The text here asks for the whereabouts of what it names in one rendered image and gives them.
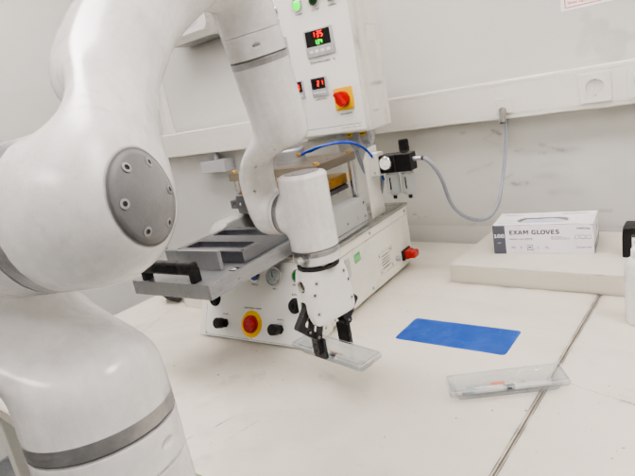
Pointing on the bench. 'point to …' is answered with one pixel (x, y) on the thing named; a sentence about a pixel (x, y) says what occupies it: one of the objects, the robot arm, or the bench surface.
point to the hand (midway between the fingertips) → (333, 341)
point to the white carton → (546, 232)
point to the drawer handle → (174, 269)
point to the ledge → (546, 268)
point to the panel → (262, 297)
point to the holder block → (238, 244)
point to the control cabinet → (339, 80)
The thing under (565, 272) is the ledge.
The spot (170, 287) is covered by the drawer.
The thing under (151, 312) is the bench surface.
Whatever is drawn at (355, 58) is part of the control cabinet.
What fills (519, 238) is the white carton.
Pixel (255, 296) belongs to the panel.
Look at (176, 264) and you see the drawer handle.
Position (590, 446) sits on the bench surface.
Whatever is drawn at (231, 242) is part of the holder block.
